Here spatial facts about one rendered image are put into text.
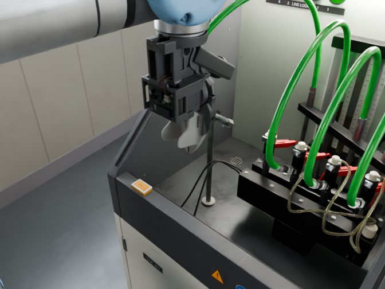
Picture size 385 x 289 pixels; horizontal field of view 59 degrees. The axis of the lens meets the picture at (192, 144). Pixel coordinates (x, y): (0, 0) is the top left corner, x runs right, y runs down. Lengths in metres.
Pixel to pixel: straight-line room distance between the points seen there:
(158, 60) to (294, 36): 0.66
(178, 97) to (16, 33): 0.27
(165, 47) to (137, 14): 0.18
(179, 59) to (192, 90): 0.05
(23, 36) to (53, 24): 0.02
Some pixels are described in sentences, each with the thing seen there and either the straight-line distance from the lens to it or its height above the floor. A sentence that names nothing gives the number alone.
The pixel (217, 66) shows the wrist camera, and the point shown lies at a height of 1.35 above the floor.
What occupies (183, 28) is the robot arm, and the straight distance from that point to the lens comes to 0.45.
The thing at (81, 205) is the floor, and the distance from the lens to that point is 2.32.
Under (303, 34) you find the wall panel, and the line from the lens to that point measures 1.06.
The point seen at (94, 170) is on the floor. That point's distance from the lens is 2.58.
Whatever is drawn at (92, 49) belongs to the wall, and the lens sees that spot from 2.52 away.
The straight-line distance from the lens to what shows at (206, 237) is 0.79.
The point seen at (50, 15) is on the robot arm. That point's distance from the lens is 0.25.
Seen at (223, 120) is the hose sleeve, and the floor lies 1.12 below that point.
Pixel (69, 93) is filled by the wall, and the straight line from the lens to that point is 2.47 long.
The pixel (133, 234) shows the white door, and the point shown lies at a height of 0.76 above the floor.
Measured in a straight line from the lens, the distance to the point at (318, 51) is 0.94.
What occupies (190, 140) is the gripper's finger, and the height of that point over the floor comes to 1.25.
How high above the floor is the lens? 1.55
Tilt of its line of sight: 34 degrees down
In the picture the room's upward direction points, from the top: straight up
